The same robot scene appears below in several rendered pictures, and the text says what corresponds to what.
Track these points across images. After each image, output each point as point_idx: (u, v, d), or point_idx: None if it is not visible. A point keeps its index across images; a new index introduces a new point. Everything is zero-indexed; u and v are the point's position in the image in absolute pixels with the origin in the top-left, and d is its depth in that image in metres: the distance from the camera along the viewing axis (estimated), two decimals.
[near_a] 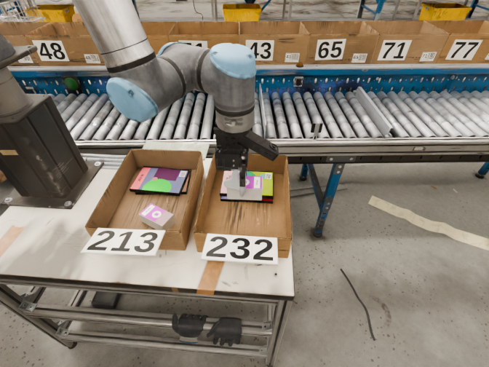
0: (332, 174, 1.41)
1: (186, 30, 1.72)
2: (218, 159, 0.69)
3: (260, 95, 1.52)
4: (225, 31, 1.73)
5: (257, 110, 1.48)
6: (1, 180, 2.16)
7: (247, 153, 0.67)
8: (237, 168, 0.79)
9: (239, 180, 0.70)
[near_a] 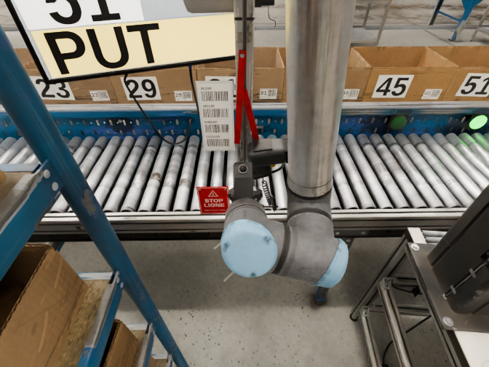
0: None
1: None
2: None
3: None
4: (476, 57, 1.45)
5: None
6: None
7: (253, 195, 0.65)
8: None
9: None
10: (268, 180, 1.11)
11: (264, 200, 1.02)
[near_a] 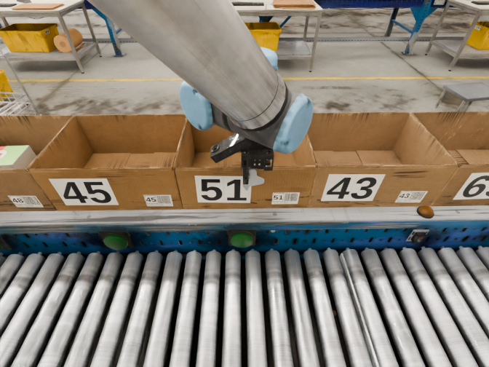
0: None
1: None
2: None
3: (350, 290, 0.81)
4: None
5: (356, 320, 0.73)
6: None
7: None
8: (252, 184, 0.75)
9: None
10: None
11: None
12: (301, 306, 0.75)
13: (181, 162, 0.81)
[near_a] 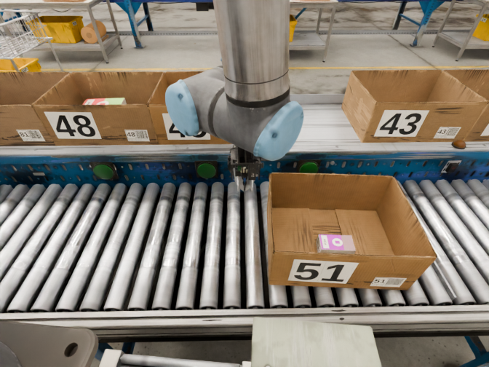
0: None
1: (285, 184, 0.89)
2: (255, 170, 0.65)
3: None
4: (360, 188, 0.89)
5: None
6: None
7: None
8: (237, 185, 0.75)
9: None
10: None
11: None
12: None
13: None
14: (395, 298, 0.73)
